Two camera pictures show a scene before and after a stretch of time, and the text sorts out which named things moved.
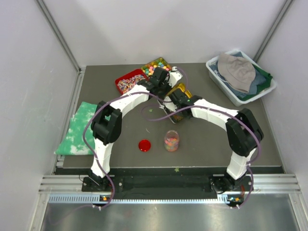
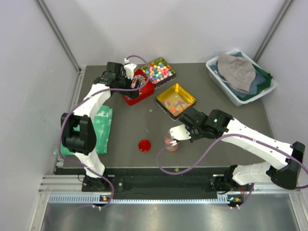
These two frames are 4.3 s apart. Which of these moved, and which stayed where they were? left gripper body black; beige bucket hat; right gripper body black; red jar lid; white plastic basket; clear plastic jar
Moved: left gripper body black; right gripper body black
Stayed: beige bucket hat; white plastic basket; clear plastic jar; red jar lid
